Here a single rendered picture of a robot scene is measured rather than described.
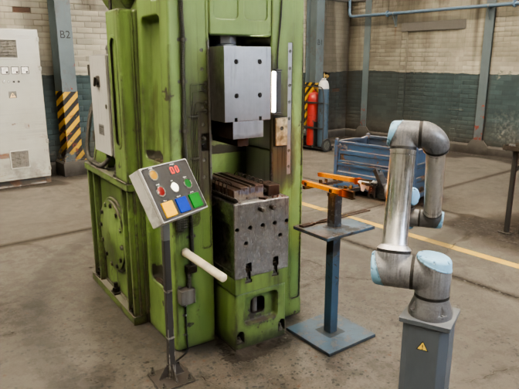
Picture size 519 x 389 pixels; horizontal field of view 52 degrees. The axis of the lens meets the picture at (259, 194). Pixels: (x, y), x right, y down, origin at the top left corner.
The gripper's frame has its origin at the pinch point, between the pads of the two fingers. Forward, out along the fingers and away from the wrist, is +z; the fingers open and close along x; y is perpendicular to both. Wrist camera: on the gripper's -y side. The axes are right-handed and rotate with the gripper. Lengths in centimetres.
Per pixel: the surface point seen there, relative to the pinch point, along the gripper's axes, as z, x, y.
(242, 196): 42, -52, 10
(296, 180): 53, -1, 9
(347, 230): 8.1, 0.3, 31.5
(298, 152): 53, 0, -9
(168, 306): 37, -104, 61
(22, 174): 568, -45, 83
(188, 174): 37, -90, -8
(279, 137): 51, -17, -20
